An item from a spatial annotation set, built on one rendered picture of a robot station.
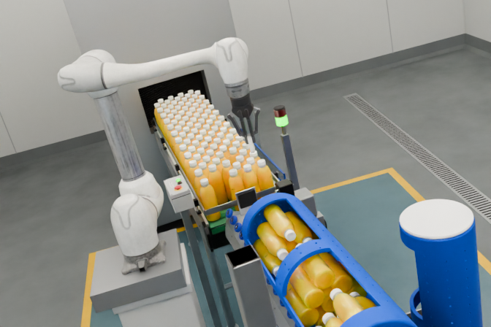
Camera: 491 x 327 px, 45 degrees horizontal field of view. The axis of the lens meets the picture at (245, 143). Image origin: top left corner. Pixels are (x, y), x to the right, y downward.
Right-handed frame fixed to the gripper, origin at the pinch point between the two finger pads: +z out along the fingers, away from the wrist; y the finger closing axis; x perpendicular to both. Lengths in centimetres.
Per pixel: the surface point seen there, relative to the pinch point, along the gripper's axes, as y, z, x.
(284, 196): 8.5, 23.6, -3.4
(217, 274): -47, 104, 66
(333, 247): 25, 25, -41
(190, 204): -42, 43, 40
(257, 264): 14, -22, -113
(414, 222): 56, 43, -5
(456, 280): 68, 63, -18
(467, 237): 74, 47, -15
